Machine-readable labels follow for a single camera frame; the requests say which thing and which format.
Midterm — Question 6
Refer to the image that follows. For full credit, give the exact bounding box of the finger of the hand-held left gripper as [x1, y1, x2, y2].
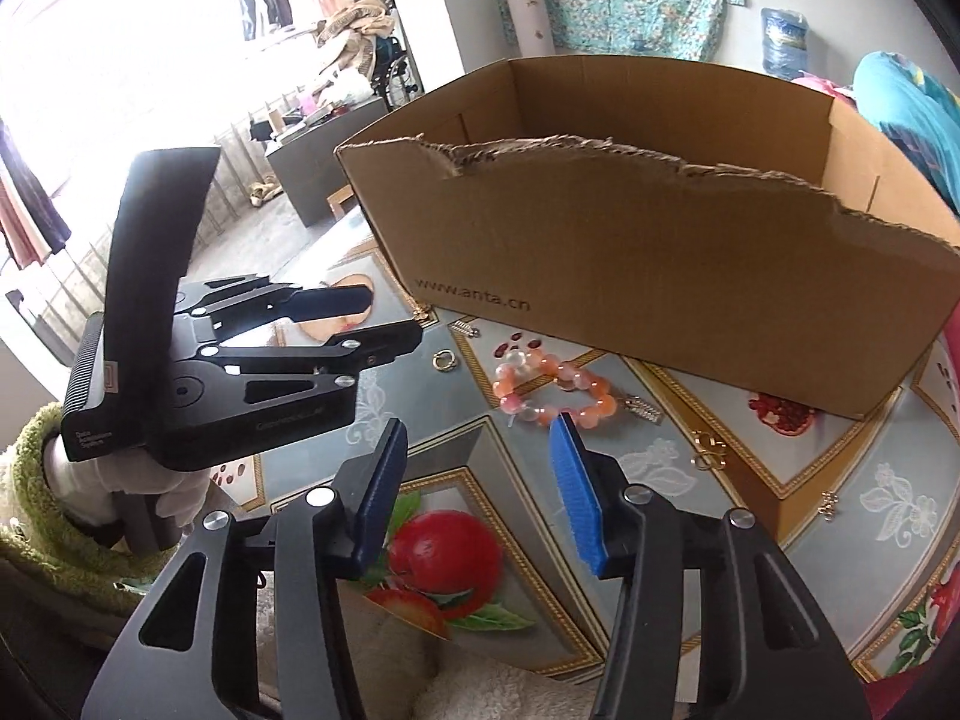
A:
[193, 319, 423, 395]
[174, 277, 374, 342]

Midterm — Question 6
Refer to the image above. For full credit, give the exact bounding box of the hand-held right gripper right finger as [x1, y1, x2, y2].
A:
[549, 412, 871, 720]

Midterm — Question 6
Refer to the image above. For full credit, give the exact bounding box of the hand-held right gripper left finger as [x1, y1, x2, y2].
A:
[79, 418, 410, 720]

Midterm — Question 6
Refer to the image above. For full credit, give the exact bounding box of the orange pink bead bracelet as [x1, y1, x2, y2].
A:
[493, 349, 617, 428]

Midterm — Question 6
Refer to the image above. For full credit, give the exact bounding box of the brown cardboard box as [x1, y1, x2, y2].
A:
[335, 56, 960, 421]

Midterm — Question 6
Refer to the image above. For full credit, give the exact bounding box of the person's left forearm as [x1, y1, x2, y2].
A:
[0, 401, 188, 616]

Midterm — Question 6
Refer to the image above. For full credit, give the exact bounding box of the person's left hand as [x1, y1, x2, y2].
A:
[45, 439, 207, 533]

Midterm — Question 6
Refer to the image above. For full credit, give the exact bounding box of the fruit print tablecloth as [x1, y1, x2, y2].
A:
[202, 240, 960, 691]

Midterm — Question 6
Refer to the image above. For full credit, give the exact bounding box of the metal railing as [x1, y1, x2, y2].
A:
[0, 82, 316, 361]

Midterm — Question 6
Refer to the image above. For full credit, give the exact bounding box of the dark red hanging garment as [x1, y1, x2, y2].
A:
[0, 127, 72, 267]

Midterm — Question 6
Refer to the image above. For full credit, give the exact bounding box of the dark grey cabinet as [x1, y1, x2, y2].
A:
[264, 94, 391, 226]

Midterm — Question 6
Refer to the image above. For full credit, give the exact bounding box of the black wheelchair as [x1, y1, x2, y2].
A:
[371, 34, 425, 110]

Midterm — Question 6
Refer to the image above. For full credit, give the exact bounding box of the beige clothes pile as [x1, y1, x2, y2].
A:
[315, 0, 398, 80]

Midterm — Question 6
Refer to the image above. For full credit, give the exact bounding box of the white paper roll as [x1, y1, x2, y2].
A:
[502, 0, 556, 57]

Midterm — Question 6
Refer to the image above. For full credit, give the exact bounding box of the large blue water bottle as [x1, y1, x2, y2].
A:
[759, 7, 811, 80]

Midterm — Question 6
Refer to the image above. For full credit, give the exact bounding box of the blue patterned quilt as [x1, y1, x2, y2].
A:
[853, 50, 960, 218]

